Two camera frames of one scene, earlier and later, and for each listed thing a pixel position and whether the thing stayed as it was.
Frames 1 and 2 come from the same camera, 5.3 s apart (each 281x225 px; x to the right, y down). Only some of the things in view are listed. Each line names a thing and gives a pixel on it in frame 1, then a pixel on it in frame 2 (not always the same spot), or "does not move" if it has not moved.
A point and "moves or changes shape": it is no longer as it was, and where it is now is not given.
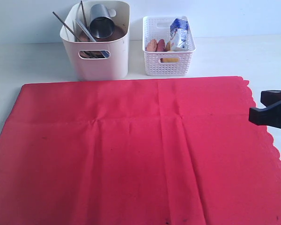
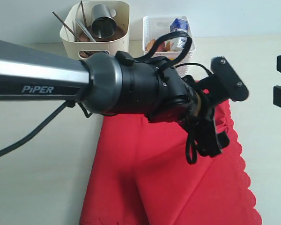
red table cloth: (155, 151) moves or changes shape
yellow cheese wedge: (168, 46) does not move
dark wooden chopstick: (84, 12) does not move
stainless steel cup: (101, 26) does not move
